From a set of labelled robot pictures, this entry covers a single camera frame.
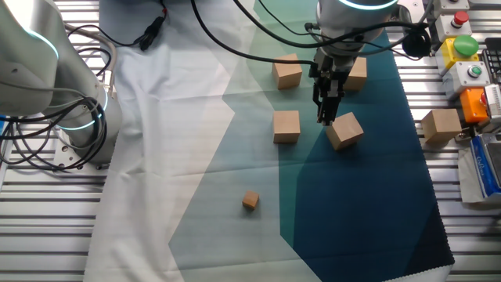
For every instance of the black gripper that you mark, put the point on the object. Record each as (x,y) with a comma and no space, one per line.
(329,68)

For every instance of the light wooden cube block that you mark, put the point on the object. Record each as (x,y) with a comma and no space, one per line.
(287,72)
(357,76)
(346,132)
(286,126)
(441,126)

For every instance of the small wooden cube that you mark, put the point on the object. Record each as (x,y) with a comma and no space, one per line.
(250,199)

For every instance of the yellow box green mushroom button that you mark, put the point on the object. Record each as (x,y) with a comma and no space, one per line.
(446,53)

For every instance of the grey box green lit button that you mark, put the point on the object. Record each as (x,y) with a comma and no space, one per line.
(456,80)

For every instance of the grey box red button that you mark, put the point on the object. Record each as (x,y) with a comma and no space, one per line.
(446,29)

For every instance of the orange box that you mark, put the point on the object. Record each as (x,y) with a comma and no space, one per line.
(471,105)

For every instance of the silver ribbed device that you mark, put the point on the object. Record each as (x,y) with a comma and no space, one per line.
(494,102)

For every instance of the blue and silver device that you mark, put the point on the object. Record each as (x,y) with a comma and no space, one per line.
(483,168)

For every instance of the black keyboard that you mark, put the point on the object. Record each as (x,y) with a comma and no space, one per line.
(494,58)

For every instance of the blue green white tablecloth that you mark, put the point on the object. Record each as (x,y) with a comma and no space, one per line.
(156,156)

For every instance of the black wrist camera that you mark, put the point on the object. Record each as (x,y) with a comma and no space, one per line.
(417,44)

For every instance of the white camera bracket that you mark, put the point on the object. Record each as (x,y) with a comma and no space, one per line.
(405,13)

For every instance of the small metal bracket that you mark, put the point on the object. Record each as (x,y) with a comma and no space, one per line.
(462,135)

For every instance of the plain grey switch box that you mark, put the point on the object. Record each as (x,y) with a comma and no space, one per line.
(450,8)

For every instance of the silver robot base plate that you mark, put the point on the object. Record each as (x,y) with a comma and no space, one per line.
(64,150)

